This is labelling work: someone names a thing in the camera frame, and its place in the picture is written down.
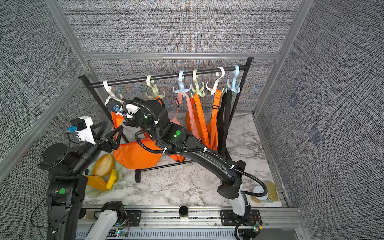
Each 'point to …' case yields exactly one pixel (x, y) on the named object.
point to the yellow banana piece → (112, 178)
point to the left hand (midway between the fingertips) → (116, 122)
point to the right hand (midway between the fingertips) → (125, 92)
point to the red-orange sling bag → (177, 158)
